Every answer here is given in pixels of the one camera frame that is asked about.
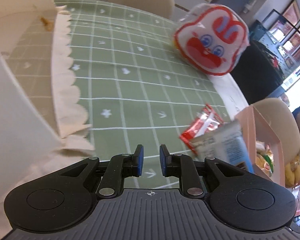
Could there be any blue snack packet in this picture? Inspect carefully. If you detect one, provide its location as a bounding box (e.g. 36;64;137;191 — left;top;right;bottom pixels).
190;120;254;173

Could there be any red snack packet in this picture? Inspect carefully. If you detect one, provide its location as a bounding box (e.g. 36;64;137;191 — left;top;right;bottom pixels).
179;104;224;155

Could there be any yellow plush toy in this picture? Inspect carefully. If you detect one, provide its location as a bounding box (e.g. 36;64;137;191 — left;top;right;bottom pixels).
285;155;300;188

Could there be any pink gift box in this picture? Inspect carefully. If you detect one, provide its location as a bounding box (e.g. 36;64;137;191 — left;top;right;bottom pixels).
235;105;285;186

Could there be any white box lid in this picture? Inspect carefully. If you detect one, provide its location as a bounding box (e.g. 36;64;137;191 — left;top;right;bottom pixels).
0;0;95;239

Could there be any beige chair right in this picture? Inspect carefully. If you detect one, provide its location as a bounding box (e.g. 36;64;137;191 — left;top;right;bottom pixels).
253;98;300;165

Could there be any black cabinet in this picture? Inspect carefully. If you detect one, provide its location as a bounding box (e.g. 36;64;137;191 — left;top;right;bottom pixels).
230;19;300;106

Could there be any green checkered tablecloth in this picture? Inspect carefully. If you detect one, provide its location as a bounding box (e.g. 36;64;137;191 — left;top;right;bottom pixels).
55;0;229;189

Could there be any rabbit face snack bag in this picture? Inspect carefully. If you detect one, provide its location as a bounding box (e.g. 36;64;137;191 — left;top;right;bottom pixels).
172;3;249;76

